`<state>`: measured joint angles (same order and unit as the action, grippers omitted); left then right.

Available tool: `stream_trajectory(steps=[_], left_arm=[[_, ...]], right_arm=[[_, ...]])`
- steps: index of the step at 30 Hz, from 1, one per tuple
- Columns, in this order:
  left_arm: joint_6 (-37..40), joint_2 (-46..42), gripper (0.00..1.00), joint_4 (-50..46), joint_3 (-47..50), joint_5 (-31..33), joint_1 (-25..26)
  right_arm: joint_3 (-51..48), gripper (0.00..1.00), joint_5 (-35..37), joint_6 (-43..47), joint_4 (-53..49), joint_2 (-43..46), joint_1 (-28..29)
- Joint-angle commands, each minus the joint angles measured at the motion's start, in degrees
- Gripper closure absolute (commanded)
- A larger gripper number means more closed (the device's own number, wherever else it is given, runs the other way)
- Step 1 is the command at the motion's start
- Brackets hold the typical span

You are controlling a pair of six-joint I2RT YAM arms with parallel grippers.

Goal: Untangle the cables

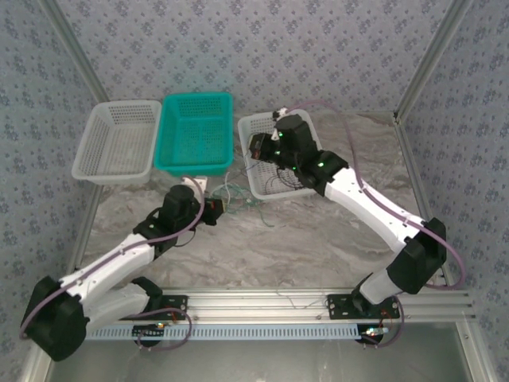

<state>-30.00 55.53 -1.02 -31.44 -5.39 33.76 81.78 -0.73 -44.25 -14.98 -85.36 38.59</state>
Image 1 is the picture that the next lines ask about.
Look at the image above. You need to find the right arm mauve cable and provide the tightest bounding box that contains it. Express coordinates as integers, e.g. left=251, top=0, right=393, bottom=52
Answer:
left=284, top=99, right=467, bottom=349

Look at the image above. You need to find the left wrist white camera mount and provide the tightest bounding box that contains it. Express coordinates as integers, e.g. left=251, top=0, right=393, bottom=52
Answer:
left=181, top=176, right=209, bottom=193

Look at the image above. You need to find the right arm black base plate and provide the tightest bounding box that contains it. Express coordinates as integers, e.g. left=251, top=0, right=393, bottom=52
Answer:
left=326, top=294, right=401, bottom=320

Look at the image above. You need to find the aluminium frame post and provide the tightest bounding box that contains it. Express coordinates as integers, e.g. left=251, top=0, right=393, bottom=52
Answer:
left=393, top=0, right=474, bottom=123
left=39, top=0, right=111, bottom=103

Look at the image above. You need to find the aluminium mounting rail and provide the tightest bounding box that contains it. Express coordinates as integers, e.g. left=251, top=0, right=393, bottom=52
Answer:
left=43, top=289, right=476, bottom=322

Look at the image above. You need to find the aluminium lower frame bar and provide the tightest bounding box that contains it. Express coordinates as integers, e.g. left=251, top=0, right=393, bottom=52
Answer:
left=17, top=349, right=55, bottom=382
left=455, top=321, right=496, bottom=382

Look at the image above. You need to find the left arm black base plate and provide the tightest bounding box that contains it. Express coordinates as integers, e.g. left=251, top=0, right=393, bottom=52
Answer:
left=115, top=294, right=188, bottom=322

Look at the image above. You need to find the white slotted cable duct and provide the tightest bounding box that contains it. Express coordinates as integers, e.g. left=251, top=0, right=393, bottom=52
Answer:
left=83, top=322, right=373, bottom=342

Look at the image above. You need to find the thin green cable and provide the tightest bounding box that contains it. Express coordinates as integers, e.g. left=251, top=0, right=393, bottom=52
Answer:
left=210, top=182, right=275, bottom=228

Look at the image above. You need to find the white perforated plastic basket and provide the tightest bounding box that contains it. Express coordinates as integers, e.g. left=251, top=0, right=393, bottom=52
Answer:
left=71, top=99, right=163, bottom=185
left=237, top=109, right=323, bottom=201

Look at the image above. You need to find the left arm mauve cable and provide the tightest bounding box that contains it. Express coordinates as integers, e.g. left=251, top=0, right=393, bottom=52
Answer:
left=18, top=176, right=194, bottom=352

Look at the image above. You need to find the small black controller board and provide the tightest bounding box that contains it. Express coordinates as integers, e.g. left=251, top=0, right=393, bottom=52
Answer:
left=132, top=322, right=167, bottom=348
left=357, top=325, right=390, bottom=348

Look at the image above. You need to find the thin white cable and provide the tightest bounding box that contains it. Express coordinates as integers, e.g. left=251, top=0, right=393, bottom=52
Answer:
left=221, top=171, right=256, bottom=210

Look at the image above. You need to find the grey metal panel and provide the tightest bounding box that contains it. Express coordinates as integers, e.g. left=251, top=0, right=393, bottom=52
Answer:
left=41, top=324, right=478, bottom=382

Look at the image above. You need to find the teal perforated plastic basket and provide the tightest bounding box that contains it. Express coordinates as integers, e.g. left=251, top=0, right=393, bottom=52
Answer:
left=153, top=92, right=235, bottom=179

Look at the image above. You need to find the arm mauve cable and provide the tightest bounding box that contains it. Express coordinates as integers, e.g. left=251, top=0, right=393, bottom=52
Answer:
left=284, top=99, right=467, bottom=349
left=18, top=176, right=194, bottom=352

